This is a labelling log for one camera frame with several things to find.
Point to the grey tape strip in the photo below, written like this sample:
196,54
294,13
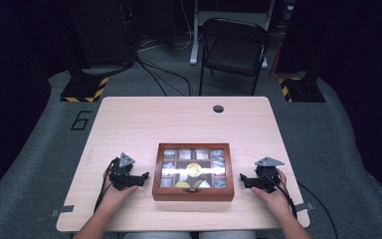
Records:
63,210
305,207

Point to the silver packet blue print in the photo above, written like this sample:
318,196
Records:
219,182
219,165
217,154

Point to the white capsule olive lid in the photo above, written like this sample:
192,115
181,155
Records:
203,184

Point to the dark round table grommet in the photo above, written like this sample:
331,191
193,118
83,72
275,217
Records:
218,109

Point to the black equipment cabinet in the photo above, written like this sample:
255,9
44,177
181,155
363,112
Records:
106,33

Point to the white and red packet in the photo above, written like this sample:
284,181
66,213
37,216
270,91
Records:
201,154
184,154

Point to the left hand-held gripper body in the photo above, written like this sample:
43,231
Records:
121,172

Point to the wooden box with glass lid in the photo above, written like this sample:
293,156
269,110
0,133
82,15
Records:
192,194

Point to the black folding chair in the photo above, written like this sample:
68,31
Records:
233,49

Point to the crumpled silver packet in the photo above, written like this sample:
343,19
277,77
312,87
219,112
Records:
166,182
168,166
169,154

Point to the black stand base hazard stripes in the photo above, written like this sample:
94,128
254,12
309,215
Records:
79,89
303,91

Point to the person's left hand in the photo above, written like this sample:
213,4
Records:
114,197

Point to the person's right hand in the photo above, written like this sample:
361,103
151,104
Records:
278,200

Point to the yellow lid capsule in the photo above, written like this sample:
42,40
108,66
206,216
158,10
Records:
182,185

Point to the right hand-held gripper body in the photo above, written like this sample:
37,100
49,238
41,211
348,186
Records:
269,176

